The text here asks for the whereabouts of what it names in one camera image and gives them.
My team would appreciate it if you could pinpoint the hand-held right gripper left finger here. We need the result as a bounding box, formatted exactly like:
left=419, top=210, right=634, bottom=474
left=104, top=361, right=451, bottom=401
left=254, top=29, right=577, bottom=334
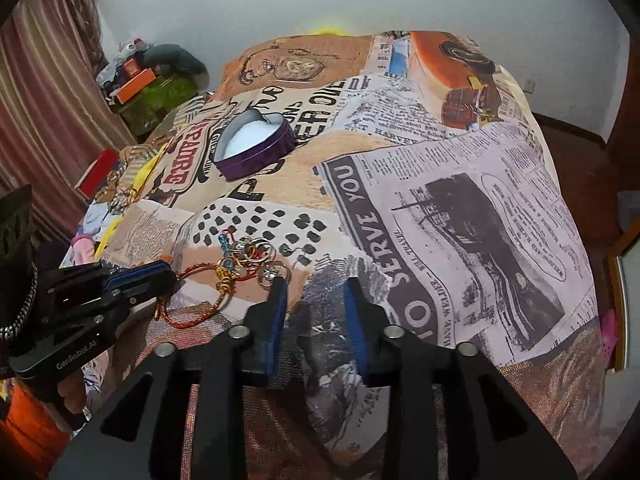
left=47, top=276, right=289, bottom=480

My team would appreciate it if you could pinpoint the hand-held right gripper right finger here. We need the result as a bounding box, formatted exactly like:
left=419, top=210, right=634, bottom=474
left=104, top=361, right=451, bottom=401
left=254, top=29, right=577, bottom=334
left=342, top=276, right=573, bottom=480

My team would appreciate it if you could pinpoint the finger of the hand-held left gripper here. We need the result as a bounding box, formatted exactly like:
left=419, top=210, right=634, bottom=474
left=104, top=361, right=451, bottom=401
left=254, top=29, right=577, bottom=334
left=36, top=259, right=177, bottom=297
left=39, top=282, right=176, bottom=348

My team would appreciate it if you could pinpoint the red braided cord bracelet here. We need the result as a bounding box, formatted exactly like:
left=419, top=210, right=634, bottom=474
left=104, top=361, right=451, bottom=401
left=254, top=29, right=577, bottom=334
left=154, top=260, right=261, bottom=331

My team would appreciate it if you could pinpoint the tangle of mixed jewelry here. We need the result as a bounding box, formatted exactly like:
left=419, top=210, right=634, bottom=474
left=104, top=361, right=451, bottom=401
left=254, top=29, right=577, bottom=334
left=212, top=230, right=293, bottom=306

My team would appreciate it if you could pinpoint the purple heart-shaped tin box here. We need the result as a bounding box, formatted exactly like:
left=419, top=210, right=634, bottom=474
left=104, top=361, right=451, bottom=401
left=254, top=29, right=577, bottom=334
left=214, top=108, right=297, bottom=182

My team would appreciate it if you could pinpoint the pile of colourful clothes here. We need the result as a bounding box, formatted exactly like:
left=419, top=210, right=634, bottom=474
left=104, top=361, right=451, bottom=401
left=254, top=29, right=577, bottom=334
left=62, top=200, right=126, bottom=268

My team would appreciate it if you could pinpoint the red and white box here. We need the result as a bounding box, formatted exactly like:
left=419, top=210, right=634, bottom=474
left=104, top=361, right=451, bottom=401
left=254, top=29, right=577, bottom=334
left=74, top=148, right=120, bottom=197

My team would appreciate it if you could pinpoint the printed newspaper pattern blanket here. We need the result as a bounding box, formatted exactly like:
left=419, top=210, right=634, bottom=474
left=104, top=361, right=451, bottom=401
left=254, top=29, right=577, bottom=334
left=60, top=30, right=608, bottom=480

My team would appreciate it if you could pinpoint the green cloth covered cabinet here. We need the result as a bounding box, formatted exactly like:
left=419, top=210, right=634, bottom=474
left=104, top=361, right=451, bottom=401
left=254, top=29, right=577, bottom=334
left=117, top=74, right=201, bottom=136

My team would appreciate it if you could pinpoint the orange flat box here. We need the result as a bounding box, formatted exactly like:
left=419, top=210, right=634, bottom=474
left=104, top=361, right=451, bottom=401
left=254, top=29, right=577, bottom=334
left=111, top=69, right=157, bottom=103

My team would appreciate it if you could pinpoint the striped brown curtain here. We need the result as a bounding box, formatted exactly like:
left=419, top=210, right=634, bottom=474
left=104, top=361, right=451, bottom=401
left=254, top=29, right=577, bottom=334
left=0, top=0, right=138, bottom=246

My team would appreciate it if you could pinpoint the pile of white bags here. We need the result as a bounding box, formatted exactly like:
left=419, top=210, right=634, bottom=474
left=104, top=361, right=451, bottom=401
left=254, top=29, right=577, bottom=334
left=97, top=39, right=151, bottom=86

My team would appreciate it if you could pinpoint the grey pillow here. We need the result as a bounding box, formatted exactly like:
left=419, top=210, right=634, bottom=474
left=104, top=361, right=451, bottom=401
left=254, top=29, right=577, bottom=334
left=145, top=44, right=210, bottom=91

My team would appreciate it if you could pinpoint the pink slipper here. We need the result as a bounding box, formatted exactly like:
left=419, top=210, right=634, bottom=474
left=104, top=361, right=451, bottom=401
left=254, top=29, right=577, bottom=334
left=600, top=310, right=618, bottom=356

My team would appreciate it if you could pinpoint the wooden framed mirror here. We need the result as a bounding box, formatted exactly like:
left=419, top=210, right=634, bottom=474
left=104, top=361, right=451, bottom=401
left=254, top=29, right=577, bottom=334
left=605, top=230, right=640, bottom=371

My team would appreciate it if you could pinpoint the yellow round object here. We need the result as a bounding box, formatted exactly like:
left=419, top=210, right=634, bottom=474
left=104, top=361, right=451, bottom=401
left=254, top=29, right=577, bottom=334
left=297, top=22, right=351, bottom=37

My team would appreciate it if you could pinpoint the grey bin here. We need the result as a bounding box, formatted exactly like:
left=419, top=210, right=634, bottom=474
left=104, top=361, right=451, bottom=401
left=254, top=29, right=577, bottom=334
left=617, top=190, right=640, bottom=231

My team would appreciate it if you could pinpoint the metal bead chain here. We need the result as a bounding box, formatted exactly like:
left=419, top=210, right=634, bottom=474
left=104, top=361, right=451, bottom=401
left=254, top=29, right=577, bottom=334
left=0, top=262, right=40, bottom=341

